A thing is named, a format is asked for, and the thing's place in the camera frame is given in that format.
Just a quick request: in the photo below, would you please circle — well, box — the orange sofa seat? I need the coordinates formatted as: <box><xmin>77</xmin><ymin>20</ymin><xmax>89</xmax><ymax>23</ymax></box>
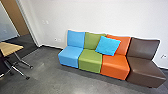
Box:
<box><xmin>100</xmin><ymin>34</ymin><xmax>132</xmax><ymax>81</ymax></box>

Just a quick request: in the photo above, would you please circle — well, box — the blue sofa seat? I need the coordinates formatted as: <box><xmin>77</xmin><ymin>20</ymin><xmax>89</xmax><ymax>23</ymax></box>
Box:
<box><xmin>57</xmin><ymin>29</ymin><xmax>86</xmax><ymax>69</ymax></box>

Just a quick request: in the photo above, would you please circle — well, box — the white wall outlet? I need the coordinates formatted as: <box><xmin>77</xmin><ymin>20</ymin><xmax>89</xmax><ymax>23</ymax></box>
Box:
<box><xmin>160</xmin><ymin>53</ymin><xmax>168</xmax><ymax>60</ymax></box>
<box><xmin>53</xmin><ymin>37</ymin><xmax>62</xmax><ymax>43</ymax></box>

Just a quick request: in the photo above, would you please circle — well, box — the cyan square cushion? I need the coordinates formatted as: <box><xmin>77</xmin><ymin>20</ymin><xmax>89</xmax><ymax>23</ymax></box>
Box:
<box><xmin>94</xmin><ymin>35</ymin><xmax>122</xmax><ymax>57</ymax></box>

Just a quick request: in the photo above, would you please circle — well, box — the frosted glass partition panel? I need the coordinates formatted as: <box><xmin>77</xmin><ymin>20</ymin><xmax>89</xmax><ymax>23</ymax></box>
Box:
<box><xmin>0</xmin><ymin>3</ymin><xmax>18</xmax><ymax>43</ymax></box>

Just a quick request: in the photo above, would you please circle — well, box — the brown wooden door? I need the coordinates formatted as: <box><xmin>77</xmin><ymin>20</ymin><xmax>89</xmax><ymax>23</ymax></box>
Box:
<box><xmin>0</xmin><ymin>0</ymin><xmax>30</xmax><ymax>37</ymax></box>

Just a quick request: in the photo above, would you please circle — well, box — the grey door frame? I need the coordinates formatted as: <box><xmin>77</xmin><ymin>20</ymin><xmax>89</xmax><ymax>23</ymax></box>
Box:
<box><xmin>16</xmin><ymin>0</ymin><xmax>42</xmax><ymax>48</ymax></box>

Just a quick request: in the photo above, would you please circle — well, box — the green sofa seat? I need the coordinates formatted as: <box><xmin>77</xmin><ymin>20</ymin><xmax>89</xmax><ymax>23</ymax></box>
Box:
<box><xmin>78</xmin><ymin>31</ymin><xmax>107</xmax><ymax>74</ymax></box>

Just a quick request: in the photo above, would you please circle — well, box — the brown sofa seat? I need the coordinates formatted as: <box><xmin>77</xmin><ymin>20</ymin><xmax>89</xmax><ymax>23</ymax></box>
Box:
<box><xmin>125</xmin><ymin>37</ymin><xmax>167</xmax><ymax>89</ymax></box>

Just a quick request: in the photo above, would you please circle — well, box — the white light switch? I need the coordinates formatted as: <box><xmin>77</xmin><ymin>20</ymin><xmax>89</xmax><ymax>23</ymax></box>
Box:
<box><xmin>41</xmin><ymin>19</ymin><xmax>50</xmax><ymax>25</ymax></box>

